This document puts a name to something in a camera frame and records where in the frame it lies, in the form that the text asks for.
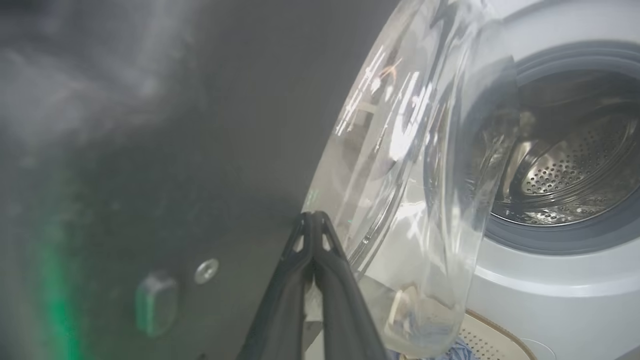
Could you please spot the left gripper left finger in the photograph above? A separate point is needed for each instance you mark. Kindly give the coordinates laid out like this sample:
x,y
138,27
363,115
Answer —
x,y
280,310

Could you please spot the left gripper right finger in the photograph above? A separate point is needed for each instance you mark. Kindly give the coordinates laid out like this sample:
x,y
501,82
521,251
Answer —
x,y
345,310

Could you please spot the blue garment with cream lining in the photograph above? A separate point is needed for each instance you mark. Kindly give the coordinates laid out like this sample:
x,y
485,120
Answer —
x,y
457,351

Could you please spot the black-rimmed glass washer door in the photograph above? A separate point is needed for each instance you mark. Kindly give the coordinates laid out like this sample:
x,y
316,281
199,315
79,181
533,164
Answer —
x,y
200,125

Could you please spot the white front-load washing machine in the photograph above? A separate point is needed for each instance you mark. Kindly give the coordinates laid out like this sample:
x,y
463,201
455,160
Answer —
x,y
550,295

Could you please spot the stainless steel washing machine drum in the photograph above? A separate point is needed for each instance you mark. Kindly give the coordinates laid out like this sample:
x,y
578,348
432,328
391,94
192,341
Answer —
x,y
575,160

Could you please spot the cream perforated laundry basket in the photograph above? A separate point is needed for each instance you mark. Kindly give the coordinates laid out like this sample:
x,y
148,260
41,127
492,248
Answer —
x,y
487,340

